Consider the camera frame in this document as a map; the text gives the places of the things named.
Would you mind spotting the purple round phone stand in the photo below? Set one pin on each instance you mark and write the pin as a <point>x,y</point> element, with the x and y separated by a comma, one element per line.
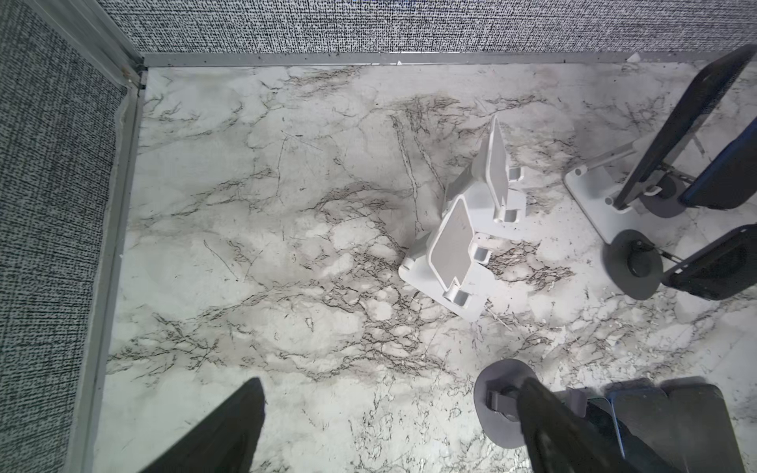
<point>495,393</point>

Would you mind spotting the white folding phone stand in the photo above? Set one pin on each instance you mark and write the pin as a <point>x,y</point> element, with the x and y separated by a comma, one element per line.
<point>449,267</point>

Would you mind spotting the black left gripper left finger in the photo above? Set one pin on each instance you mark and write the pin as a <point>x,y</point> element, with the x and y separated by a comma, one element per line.
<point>225,441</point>

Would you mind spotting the dark round phone stand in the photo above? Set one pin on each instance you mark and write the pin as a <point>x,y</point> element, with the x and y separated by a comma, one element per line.
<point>633,264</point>

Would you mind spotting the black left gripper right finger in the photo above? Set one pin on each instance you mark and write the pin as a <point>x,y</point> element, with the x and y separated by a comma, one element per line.
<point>560,441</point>

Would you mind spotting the white stand back centre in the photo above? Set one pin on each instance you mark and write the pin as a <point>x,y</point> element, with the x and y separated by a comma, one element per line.
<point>594,189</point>

